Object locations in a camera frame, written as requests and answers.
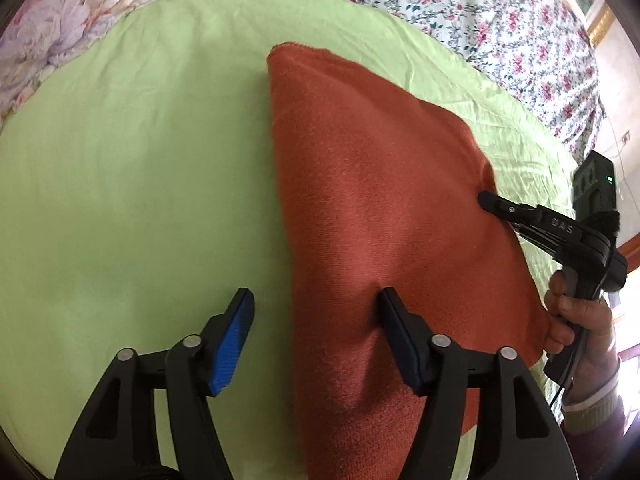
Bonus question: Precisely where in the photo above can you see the light green bed sheet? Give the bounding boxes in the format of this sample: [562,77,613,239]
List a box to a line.
[0,0,581,480]

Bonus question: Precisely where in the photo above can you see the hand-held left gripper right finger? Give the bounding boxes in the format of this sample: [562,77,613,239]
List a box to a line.
[377,287,581,480]

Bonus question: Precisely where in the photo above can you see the white pink floral bed sheet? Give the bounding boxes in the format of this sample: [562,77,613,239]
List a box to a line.
[200,0,608,163]

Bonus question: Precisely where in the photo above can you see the person's right forearm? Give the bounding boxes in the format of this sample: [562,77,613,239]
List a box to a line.
[560,370,632,480]

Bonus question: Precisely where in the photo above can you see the gold picture frame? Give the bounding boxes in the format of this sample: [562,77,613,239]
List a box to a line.
[530,0,613,48]

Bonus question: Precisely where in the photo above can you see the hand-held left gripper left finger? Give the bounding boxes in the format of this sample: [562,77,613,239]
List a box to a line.
[54,287,256,480]

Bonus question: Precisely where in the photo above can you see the orange knit sweater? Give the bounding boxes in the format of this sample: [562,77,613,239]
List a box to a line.
[266,42,551,480]

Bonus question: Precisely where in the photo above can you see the pale lavender floral quilt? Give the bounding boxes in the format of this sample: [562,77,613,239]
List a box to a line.
[0,0,211,126]

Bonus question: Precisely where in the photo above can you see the person's right hand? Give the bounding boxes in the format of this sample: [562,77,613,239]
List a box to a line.
[544,272,621,401]

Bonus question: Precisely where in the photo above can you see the black cable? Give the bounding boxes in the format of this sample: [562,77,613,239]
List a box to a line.
[547,380,576,413]

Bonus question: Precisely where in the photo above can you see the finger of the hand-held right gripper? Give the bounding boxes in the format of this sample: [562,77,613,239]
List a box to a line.
[477,191,551,228]
[510,224,558,256]

